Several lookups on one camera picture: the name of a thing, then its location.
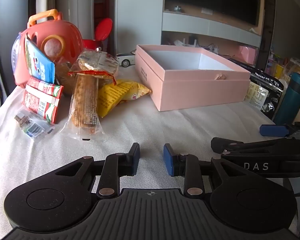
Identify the pink cardboard box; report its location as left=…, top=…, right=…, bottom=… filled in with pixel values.
left=135, top=44, right=251, bottom=112

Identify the white toy car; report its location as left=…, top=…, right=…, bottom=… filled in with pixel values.
left=116, top=50, right=137, bottom=68

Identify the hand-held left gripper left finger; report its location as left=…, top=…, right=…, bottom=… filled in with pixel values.
left=54, top=142, right=141, bottom=199

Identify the round cake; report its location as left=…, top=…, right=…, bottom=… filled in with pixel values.
left=68, top=51, right=120, bottom=85

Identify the small clear packet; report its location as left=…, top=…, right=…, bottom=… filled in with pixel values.
left=14, top=110, right=56, bottom=140

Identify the white tablecloth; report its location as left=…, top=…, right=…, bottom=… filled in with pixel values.
left=0, top=62, right=299, bottom=240

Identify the black bag with white label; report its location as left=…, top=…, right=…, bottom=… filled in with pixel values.
left=245, top=66, right=285, bottom=121

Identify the pink toy carrier basket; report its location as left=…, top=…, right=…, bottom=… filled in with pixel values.
left=11, top=9, right=84, bottom=88

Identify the long bread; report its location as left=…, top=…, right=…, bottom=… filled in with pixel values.
left=59, top=74, right=106, bottom=141

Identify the red snack packet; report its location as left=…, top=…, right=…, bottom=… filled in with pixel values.
left=27, top=76, right=64, bottom=98
left=22, top=90, right=59, bottom=124

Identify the white shelf unit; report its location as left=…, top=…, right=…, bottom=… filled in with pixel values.
left=161, top=10, right=263, bottom=48

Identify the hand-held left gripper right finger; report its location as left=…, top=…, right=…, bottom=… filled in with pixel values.
left=163, top=143, right=243, bottom=200

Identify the blue snack packet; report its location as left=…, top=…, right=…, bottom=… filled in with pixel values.
left=24, top=36, right=56, bottom=83

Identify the teal thermos bottle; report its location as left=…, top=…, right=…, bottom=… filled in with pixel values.
left=274, top=72, right=300, bottom=126

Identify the red lidded container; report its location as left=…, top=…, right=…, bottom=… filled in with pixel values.
left=82, top=18, right=114, bottom=55

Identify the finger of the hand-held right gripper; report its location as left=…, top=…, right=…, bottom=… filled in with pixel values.
left=211, top=136, right=292, bottom=155
left=259, top=121, right=300, bottom=140

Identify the yellow snack packet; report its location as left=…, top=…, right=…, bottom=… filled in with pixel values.
left=97, top=79, right=152, bottom=118

